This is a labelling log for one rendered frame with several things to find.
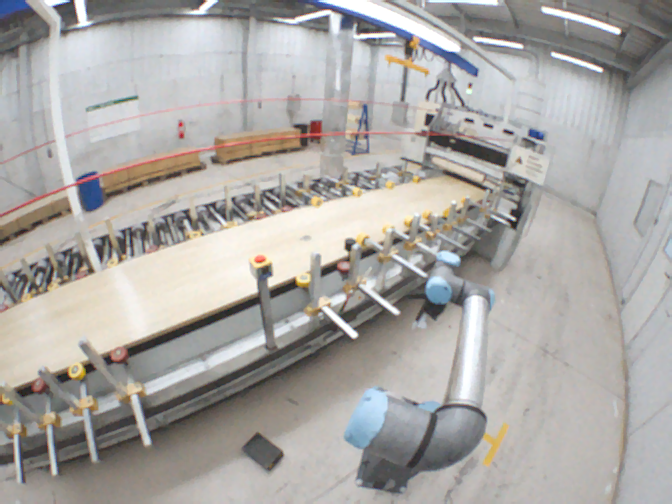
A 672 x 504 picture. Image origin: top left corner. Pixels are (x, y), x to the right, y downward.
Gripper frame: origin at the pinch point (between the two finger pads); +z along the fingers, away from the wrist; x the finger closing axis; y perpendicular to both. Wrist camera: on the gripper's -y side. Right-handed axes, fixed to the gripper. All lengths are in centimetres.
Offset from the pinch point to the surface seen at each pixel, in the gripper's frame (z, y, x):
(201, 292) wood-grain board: 4, -84, -65
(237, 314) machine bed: 14, -69, -54
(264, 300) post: -9, -47, -49
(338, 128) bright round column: -21, -340, 286
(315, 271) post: -13, -45, -23
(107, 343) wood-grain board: 4, -79, -121
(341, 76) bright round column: -120, -341, 285
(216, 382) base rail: 26, -48, -81
